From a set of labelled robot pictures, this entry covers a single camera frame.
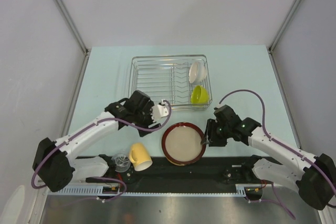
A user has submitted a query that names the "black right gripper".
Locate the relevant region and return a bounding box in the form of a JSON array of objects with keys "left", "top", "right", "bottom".
[{"left": 200, "top": 119, "right": 231, "bottom": 147}]

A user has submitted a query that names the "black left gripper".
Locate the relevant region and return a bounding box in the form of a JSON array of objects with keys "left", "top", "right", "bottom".
[{"left": 133, "top": 101, "right": 161, "bottom": 136}]

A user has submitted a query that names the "yellow mug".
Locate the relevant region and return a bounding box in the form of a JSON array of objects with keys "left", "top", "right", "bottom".
[{"left": 129, "top": 143, "right": 153, "bottom": 172}]

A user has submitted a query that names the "red rimmed beige plate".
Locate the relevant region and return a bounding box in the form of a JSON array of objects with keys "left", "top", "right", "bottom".
[{"left": 161, "top": 122, "right": 206, "bottom": 166}]

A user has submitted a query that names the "lime green bowl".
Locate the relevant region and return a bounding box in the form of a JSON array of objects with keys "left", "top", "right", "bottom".
[{"left": 191, "top": 86, "right": 209, "bottom": 104}]

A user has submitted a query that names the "chrome wire dish rack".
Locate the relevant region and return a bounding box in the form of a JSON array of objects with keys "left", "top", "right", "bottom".
[{"left": 129, "top": 55, "right": 212, "bottom": 111}]

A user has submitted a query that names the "white bowl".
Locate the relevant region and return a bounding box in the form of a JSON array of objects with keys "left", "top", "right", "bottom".
[{"left": 189, "top": 61, "right": 207, "bottom": 84}]

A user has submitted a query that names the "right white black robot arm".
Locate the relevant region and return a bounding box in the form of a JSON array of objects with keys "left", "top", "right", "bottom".
[{"left": 202, "top": 105, "right": 335, "bottom": 210}]

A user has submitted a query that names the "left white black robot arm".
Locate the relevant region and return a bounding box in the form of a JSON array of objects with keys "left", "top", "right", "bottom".
[{"left": 31, "top": 90, "right": 171, "bottom": 192}]

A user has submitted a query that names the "clear glass cup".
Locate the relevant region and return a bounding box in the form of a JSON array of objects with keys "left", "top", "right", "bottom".
[{"left": 112, "top": 153, "right": 131, "bottom": 173}]

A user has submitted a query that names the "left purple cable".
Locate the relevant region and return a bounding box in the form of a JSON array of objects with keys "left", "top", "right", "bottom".
[{"left": 31, "top": 99, "right": 173, "bottom": 209}]

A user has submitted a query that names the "purple cable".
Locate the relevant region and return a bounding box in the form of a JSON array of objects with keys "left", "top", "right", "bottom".
[
  {"left": 219, "top": 89, "right": 336, "bottom": 221},
  {"left": 31, "top": 99, "right": 173, "bottom": 209}
]

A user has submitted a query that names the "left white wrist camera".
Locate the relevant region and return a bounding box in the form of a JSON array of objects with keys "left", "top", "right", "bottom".
[{"left": 151, "top": 100, "right": 169, "bottom": 122}]

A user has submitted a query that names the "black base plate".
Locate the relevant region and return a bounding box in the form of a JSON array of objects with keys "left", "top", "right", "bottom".
[{"left": 52, "top": 156, "right": 308, "bottom": 200}]

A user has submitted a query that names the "aluminium front rail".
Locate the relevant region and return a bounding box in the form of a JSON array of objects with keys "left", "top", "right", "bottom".
[{"left": 37, "top": 164, "right": 324, "bottom": 186}]

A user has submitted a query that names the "white slotted cable duct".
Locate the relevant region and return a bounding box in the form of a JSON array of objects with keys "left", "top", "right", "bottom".
[{"left": 48, "top": 185, "right": 261, "bottom": 197}]

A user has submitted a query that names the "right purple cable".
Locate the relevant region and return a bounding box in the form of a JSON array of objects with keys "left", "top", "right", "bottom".
[{"left": 219, "top": 89, "right": 336, "bottom": 221}]

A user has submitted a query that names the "right aluminium corner post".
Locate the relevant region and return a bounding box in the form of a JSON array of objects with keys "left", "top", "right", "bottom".
[{"left": 268, "top": 0, "right": 317, "bottom": 51}]

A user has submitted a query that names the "aluminium corner post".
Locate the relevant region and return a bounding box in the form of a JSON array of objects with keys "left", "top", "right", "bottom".
[
  {"left": 38, "top": 0, "right": 90, "bottom": 56},
  {"left": 268, "top": 0, "right": 317, "bottom": 51}
]

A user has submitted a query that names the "left aluminium corner post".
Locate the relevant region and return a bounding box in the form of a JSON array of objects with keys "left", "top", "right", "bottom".
[{"left": 38, "top": 0, "right": 90, "bottom": 56}]

